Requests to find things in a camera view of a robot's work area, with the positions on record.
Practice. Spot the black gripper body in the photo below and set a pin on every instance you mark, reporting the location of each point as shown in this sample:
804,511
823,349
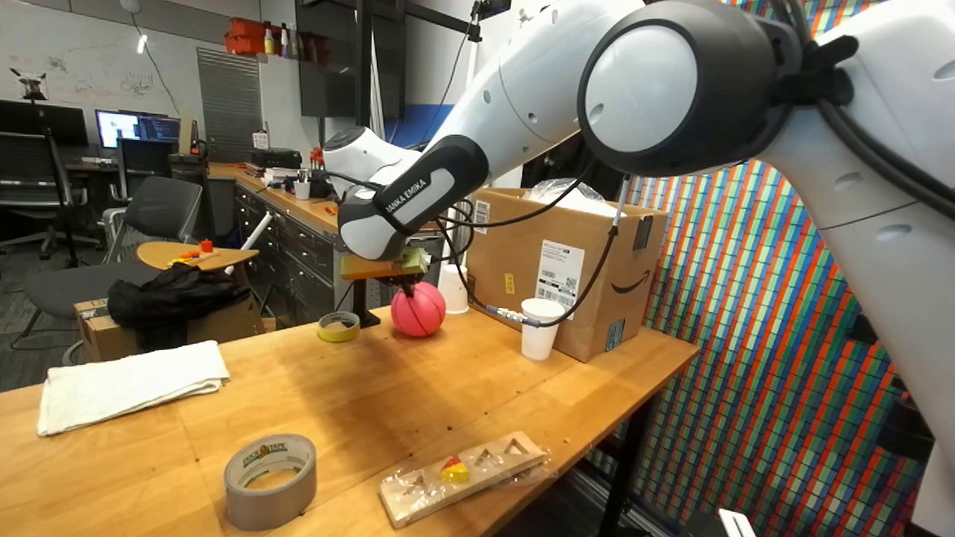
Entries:
409,280

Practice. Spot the red ball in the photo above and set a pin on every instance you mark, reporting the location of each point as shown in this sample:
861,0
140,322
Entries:
419,309

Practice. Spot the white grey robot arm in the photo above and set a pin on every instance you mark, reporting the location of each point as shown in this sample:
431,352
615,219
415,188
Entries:
861,119

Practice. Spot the yellow green tape roll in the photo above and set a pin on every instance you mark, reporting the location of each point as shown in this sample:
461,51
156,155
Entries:
337,325

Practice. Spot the white paper cup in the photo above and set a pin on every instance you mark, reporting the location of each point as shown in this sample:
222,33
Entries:
541,325

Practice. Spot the large cardboard box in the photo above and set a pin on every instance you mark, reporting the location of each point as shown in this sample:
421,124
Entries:
595,264

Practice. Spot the wooden shape puzzle board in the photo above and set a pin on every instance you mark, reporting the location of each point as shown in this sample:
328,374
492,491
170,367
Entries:
415,494

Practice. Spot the small round wooden table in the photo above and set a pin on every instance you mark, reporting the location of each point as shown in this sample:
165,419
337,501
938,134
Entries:
206,258

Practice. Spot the black bag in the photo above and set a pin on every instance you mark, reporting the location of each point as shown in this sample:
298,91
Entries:
162,309

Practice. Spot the black office chair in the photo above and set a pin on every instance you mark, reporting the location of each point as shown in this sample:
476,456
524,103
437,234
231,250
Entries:
158,207

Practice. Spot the computer monitor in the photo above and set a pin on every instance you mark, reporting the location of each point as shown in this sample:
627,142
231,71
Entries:
116,127

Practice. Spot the white folded cloth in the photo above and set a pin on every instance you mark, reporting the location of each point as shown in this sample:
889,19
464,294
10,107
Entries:
95,392

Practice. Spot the brown wrist camera block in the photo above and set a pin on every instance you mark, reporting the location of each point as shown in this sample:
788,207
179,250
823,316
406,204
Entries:
383,268

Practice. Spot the grey duct tape roll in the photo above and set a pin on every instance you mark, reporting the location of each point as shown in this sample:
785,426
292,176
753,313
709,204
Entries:
268,482

